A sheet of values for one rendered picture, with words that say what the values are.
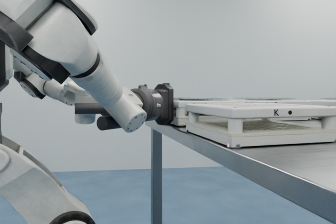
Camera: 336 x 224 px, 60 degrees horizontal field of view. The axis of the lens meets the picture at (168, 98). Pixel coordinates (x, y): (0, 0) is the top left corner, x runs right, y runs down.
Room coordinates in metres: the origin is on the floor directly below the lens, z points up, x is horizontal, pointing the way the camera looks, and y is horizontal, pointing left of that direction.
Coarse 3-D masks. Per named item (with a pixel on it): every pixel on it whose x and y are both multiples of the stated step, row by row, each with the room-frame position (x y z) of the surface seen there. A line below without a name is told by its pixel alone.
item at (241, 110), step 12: (192, 108) 0.70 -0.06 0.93; (204, 108) 0.63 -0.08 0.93; (216, 108) 0.57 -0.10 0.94; (228, 108) 0.53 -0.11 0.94; (240, 108) 0.52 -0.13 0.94; (252, 108) 0.53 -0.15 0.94; (264, 108) 0.54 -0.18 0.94; (276, 108) 0.54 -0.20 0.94; (288, 108) 0.55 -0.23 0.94; (300, 108) 0.56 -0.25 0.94; (312, 108) 0.56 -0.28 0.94; (324, 108) 0.57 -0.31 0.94
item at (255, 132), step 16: (192, 128) 0.70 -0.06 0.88; (208, 128) 0.61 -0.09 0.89; (224, 128) 0.59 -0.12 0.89; (256, 128) 0.59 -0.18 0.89; (272, 128) 0.60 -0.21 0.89; (288, 128) 0.60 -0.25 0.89; (304, 128) 0.59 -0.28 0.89; (320, 128) 0.59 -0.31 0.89; (240, 144) 0.52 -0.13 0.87; (256, 144) 0.53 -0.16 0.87; (272, 144) 0.54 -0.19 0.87
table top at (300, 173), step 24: (288, 120) 1.05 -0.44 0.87; (312, 120) 1.05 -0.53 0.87; (192, 144) 0.68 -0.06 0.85; (216, 144) 0.56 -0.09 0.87; (288, 144) 0.56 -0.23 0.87; (312, 144) 0.56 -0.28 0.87; (240, 168) 0.47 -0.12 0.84; (264, 168) 0.40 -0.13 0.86; (288, 168) 0.38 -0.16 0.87; (312, 168) 0.38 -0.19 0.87; (288, 192) 0.36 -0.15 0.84; (312, 192) 0.32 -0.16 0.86
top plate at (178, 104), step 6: (174, 102) 0.86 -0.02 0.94; (180, 102) 0.84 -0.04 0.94; (186, 102) 0.85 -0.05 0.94; (192, 102) 0.86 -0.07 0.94; (198, 102) 0.87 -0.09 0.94; (204, 102) 0.88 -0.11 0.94; (210, 102) 0.89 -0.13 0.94; (216, 102) 0.90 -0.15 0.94; (222, 102) 0.91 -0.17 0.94; (228, 102) 0.92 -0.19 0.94; (234, 102) 0.93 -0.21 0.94; (240, 102) 0.94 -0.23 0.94
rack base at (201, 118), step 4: (176, 116) 0.85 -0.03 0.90; (200, 116) 0.87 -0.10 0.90; (204, 116) 0.88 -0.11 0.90; (208, 116) 0.89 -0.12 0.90; (212, 116) 0.89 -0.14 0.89; (216, 116) 0.90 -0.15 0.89; (172, 120) 0.87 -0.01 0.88; (176, 120) 0.85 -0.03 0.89; (180, 120) 0.84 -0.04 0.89; (184, 120) 0.85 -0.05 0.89; (200, 120) 0.87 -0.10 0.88; (204, 120) 0.88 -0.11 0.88; (208, 120) 0.89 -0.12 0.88; (212, 120) 0.89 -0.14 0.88; (180, 124) 0.84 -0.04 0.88; (184, 124) 0.85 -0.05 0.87
